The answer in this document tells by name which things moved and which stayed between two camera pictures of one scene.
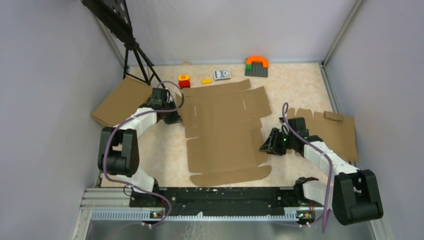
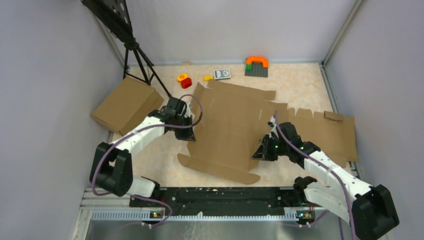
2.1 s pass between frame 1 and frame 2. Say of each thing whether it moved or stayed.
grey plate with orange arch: stayed
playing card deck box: stayed
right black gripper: moved
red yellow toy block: stayed
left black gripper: moved
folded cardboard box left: stayed
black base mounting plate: stayed
